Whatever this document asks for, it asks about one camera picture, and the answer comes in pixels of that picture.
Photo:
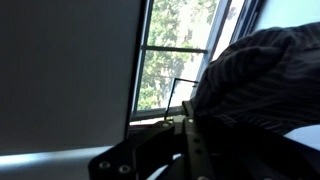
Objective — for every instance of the blue striped shirt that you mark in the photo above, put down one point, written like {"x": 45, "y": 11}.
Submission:
{"x": 266, "y": 73}

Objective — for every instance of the dark framed window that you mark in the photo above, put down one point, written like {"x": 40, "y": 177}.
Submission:
{"x": 166, "y": 50}

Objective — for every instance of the open hinged window pane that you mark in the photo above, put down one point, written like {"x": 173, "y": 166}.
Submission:
{"x": 180, "y": 96}

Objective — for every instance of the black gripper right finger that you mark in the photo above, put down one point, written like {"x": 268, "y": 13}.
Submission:
{"x": 240, "y": 156}

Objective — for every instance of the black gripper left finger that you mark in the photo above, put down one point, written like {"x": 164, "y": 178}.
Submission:
{"x": 146, "y": 146}

